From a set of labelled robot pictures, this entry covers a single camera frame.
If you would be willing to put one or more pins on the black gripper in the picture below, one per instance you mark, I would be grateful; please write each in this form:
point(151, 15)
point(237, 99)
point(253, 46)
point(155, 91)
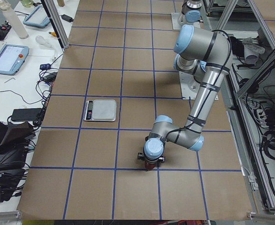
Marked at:
point(150, 165)

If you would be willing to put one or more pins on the red yellow mango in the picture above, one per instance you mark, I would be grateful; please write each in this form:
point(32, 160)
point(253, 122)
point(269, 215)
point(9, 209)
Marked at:
point(150, 166)

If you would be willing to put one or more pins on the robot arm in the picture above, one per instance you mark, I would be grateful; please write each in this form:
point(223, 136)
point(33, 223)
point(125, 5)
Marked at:
point(190, 12)
point(206, 55)

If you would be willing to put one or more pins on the silver digital kitchen scale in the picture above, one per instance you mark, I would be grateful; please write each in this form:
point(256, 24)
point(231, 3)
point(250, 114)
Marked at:
point(100, 110)

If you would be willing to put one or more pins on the black laptop power brick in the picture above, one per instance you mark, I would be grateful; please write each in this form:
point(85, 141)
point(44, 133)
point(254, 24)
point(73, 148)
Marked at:
point(25, 114)

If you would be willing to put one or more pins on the clear light bulb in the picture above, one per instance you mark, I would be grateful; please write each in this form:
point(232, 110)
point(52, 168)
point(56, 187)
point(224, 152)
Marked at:
point(40, 40)

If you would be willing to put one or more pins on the black power adapter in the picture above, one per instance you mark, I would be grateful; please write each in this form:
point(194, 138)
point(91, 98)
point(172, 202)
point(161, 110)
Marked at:
point(67, 18)

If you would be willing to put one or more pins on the near teach pendant tablet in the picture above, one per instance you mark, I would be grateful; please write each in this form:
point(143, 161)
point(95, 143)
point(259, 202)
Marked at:
point(12, 58)

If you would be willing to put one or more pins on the teach pendant tablet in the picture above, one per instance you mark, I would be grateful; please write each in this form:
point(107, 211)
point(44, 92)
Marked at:
point(12, 58)
point(37, 18)

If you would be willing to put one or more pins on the far teach pendant tablet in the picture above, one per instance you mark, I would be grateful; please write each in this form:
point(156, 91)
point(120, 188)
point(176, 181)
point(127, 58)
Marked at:
point(37, 18)

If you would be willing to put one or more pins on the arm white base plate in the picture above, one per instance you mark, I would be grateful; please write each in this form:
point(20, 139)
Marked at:
point(175, 21)
point(190, 84)

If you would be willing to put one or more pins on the aluminium frame post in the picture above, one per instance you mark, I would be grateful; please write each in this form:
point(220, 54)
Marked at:
point(52, 13)

